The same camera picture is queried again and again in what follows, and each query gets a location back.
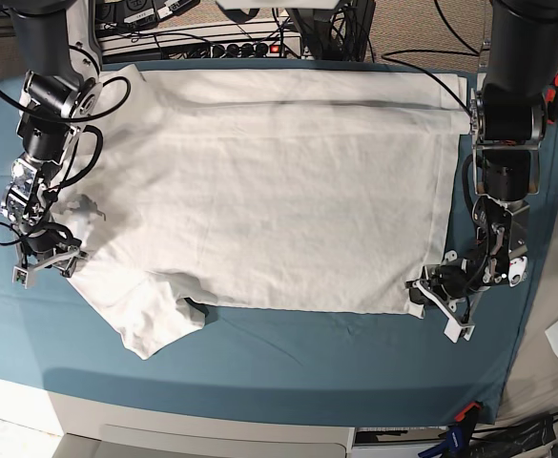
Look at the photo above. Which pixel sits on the orange black clamp bottom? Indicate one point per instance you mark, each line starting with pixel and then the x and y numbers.
pixel 470 414

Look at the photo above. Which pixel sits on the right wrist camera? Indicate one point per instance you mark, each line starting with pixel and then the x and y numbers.
pixel 24 275

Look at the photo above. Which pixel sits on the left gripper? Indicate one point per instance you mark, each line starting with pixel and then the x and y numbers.
pixel 455 285

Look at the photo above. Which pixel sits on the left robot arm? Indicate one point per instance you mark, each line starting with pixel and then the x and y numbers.
pixel 509 115

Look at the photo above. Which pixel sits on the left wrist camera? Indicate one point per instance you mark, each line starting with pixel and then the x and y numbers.
pixel 455 330

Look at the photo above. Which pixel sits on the white drawer cabinet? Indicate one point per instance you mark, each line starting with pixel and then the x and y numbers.
pixel 198 436

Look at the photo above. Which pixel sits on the blue clamp bottom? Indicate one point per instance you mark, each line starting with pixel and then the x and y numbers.
pixel 454 444

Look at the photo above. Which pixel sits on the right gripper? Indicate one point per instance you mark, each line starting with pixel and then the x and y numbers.
pixel 53 246

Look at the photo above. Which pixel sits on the white T-shirt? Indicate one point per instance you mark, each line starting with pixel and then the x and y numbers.
pixel 302 190

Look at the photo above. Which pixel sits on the black power strip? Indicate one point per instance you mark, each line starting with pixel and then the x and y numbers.
pixel 244 50

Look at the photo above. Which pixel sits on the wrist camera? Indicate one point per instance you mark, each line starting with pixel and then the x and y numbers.
pixel 455 330
pixel 24 275

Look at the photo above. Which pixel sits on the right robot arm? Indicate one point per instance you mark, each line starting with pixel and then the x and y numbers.
pixel 62 85

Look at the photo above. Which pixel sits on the teal table cloth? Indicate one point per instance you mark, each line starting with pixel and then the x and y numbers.
pixel 282 367

